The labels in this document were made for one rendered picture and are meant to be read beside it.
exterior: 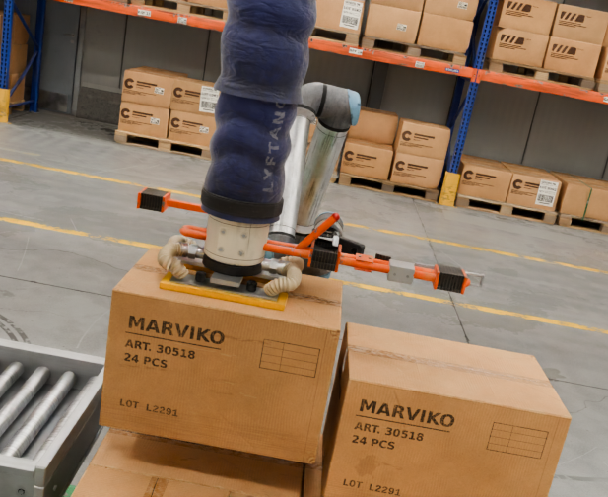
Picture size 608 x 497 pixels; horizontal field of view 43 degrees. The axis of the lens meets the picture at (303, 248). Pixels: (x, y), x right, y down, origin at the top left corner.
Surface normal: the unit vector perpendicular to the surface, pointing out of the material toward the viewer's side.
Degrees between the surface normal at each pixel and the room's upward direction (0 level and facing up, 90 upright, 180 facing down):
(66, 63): 90
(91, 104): 90
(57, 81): 90
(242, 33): 74
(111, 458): 0
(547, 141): 90
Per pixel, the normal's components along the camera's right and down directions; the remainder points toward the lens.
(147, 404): -0.07, 0.28
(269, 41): 0.13, 0.05
